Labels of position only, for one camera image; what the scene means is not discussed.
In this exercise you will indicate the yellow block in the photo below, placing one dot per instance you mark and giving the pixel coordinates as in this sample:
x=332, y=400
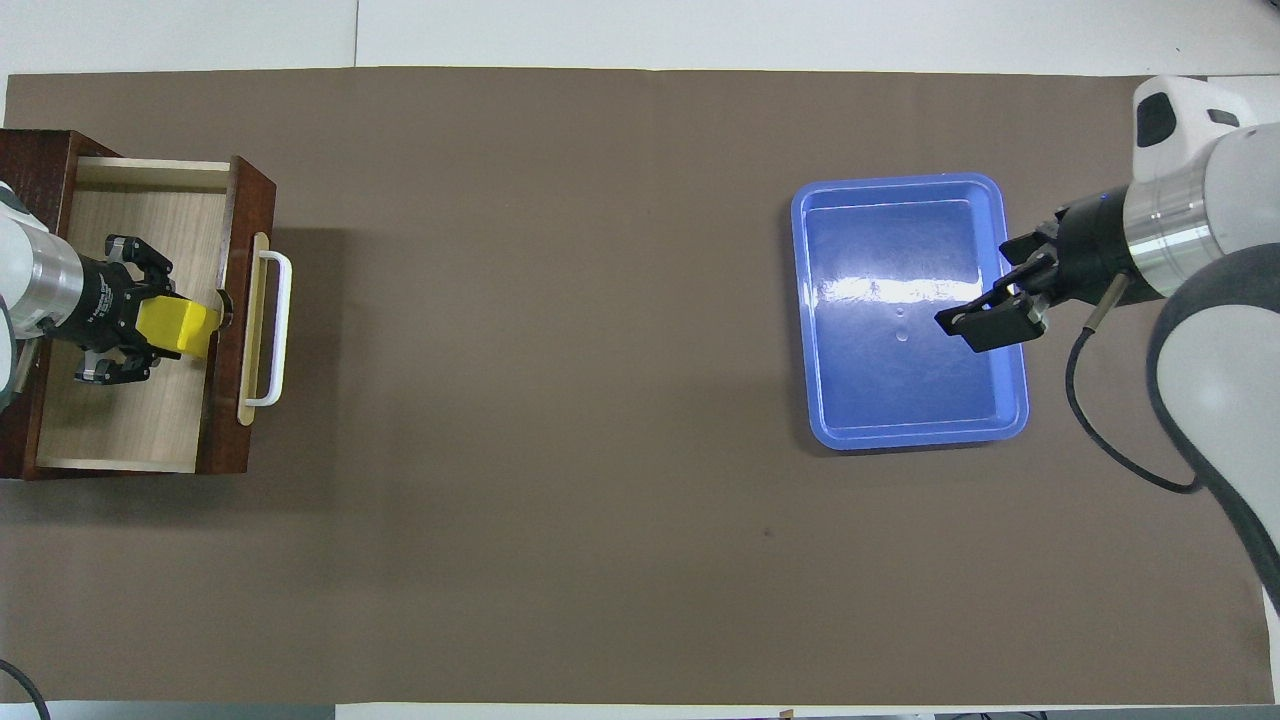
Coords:
x=170, y=325

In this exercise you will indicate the brown paper table mat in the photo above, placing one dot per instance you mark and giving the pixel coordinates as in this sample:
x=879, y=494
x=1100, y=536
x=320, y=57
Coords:
x=600, y=350

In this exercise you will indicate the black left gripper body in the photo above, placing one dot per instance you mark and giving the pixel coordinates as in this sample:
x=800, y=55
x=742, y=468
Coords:
x=105, y=305

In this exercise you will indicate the dark wooden drawer cabinet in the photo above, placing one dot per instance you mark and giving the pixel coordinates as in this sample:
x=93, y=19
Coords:
x=30, y=150

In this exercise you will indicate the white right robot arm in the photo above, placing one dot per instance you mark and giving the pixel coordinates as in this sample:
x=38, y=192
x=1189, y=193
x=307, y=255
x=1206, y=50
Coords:
x=1220, y=380

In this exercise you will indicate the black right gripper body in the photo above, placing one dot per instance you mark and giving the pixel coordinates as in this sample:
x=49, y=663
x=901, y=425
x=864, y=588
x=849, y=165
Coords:
x=1095, y=250

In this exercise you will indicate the blue plastic tray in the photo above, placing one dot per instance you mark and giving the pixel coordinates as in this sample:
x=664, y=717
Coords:
x=880, y=390

